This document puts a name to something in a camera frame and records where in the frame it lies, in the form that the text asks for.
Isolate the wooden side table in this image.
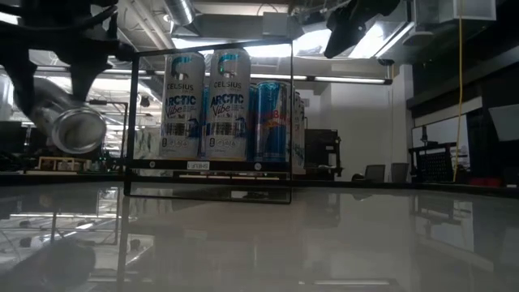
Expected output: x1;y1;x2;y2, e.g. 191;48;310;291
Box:
37;155;92;172

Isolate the grey waste bin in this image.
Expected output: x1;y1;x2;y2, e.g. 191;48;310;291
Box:
390;162;410;183
363;163;387;183

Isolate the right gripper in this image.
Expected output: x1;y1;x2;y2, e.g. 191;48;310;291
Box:
323;0;402;60

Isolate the black cart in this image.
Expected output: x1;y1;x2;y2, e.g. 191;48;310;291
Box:
407;140;467;183

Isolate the Celsius Arctic Vibe can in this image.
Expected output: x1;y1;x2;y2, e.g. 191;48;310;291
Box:
159;52;206;160
204;48;252;161

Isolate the white paper sheet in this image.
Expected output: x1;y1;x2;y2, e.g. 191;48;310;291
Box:
488;104;519;143

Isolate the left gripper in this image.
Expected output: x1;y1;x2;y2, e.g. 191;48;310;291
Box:
0;0;135;118

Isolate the black metal table frame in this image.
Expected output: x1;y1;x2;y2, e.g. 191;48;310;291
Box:
0;172;519;198

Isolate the yellow hanging cable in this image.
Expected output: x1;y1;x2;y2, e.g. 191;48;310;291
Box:
452;0;464;183

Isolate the black cabinet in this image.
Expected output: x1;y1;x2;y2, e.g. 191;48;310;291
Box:
304;128;344;179

